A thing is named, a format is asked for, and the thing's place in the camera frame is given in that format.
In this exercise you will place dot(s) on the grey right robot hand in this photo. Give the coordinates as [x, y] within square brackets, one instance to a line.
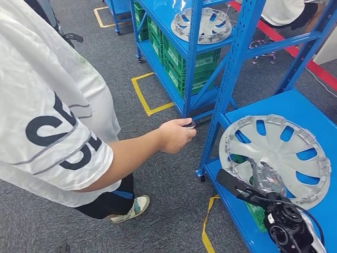
[268, 181]

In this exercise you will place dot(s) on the person's right hand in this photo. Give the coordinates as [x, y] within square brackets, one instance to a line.
[173, 136]

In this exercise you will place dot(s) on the grey plastic hubcap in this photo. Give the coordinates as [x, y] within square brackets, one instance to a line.
[208, 26]
[274, 146]

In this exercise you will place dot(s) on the person's right forearm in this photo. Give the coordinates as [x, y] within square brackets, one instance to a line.
[126, 157]

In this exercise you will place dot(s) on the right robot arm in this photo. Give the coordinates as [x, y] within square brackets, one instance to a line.
[286, 223]

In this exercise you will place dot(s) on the blue metal shelf rack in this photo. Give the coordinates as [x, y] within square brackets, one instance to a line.
[118, 7]
[215, 104]
[189, 87]

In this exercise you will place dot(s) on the green plastic crate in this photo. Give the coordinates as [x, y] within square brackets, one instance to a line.
[184, 83]
[141, 21]
[155, 38]
[256, 214]
[182, 59]

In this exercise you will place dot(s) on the yellow floor tape marking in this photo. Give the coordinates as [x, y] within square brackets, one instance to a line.
[206, 223]
[99, 19]
[143, 97]

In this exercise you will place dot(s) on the chrome chair base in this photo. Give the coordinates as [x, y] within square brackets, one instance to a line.
[263, 52]

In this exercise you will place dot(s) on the red floor tape line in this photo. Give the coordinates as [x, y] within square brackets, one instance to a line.
[321, 71]

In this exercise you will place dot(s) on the white desk panel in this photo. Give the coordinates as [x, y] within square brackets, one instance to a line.
[326, 50]

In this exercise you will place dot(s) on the person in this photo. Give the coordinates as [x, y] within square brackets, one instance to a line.
[281, 12]
[39, 87]

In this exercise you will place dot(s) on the black humanoid robot body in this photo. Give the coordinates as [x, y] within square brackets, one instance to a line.
[48, 10]

